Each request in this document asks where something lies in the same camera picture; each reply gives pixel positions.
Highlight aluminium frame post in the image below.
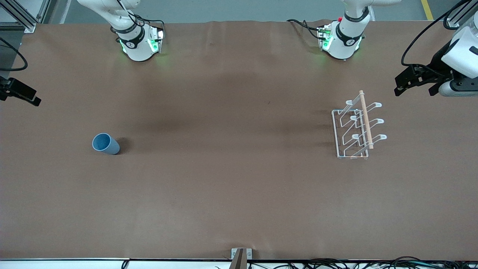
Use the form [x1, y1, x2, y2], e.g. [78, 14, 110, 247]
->
[446, 0, 472, 29]
[0, 0, 51, 33]

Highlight metal bracket with post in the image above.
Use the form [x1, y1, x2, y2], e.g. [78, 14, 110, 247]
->
[231, 248, 253, 269]

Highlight black base cable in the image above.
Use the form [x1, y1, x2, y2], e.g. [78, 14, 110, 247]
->
[131, 13, 165, 31]
[286, 19, 322, 40]

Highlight blue plastic cup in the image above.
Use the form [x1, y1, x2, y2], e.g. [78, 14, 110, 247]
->
[92, 133, 121, 155]

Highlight white wire cup holder rack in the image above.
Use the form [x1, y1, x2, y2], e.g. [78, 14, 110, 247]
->
[332, 90, 388, 160]

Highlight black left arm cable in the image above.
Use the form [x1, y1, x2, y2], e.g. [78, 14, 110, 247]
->
[401, 0, 472, 77]

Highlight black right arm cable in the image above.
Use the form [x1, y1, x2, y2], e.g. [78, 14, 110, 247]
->
[0, 37, 29, 72]

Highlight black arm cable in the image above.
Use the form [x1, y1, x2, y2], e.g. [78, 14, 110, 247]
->
[0, 37, 29, 72]
[401, 0, 472, 77]

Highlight black cable bundle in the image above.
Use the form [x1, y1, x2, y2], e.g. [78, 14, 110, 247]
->
[247, 256, 478, 269]

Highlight brown table cover sheet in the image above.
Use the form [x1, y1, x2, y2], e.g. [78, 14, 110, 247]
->
[0, 19, 478, 261]

